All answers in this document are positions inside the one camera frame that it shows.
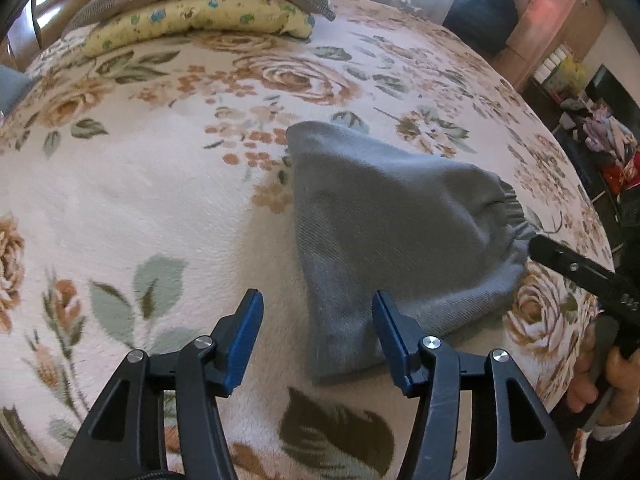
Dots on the purple grey pillow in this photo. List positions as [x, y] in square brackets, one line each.
[14, 86]

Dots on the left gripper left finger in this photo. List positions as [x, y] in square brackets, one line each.
[157, 416]

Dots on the floral bed blanket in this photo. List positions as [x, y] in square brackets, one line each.
[144, 191]

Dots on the yellow floral pillow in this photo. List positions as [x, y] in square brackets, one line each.
[172, 17]

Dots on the wooden headboard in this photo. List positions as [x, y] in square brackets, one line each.
[37, 25]

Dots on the cluttered shelf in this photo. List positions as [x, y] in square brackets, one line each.
[596, 122]

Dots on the grey pants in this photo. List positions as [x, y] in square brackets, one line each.
[447, 240]

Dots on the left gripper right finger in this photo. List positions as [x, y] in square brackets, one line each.
[510, 432]

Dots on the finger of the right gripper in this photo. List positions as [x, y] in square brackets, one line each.
[580, 270]

